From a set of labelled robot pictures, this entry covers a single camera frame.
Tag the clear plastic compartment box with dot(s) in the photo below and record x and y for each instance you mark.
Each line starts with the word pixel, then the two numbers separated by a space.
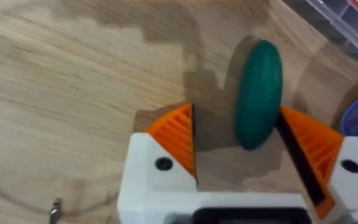
pixel 350 21

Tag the small metal screw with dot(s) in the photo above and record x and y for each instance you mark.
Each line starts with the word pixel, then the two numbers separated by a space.
pixel 55 212

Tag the left gripper white and orange right finger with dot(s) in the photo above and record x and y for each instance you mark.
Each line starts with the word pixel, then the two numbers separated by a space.
pixel 337 155

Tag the green disc with holes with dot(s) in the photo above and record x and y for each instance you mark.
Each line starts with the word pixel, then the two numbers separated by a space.
pixel 259 96

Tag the left gripper white and orange left finger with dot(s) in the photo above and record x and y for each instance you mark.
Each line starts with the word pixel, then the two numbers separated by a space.
pixel 166 146

